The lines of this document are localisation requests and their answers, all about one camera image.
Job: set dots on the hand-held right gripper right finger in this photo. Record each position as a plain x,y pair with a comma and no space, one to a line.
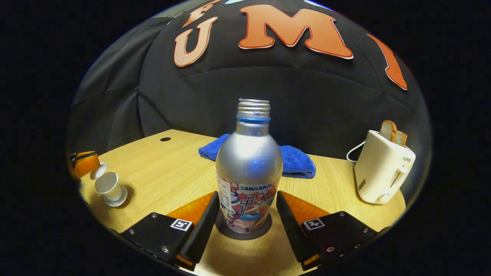
293,234

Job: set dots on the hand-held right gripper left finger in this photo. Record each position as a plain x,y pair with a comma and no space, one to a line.
203,234

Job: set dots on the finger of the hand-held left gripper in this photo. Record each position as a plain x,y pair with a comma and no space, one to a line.
86,165

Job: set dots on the white teacup lid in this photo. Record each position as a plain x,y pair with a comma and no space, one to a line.
99,171

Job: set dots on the white teacup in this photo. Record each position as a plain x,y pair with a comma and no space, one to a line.
107,186

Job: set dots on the dark round coaster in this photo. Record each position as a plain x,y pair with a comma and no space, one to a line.
245,236

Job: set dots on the silver water bottle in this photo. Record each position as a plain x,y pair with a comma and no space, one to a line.
249,161

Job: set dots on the white saucer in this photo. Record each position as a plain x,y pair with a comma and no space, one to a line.
121,200

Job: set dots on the blue towel cloth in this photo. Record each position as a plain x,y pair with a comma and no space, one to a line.
297,161

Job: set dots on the white toaster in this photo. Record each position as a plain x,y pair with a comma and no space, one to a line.
379,172

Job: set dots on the black backdrop cloth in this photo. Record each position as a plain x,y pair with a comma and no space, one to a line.
307,96

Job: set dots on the toasted bread slice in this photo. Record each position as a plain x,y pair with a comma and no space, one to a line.
401,138
387,130

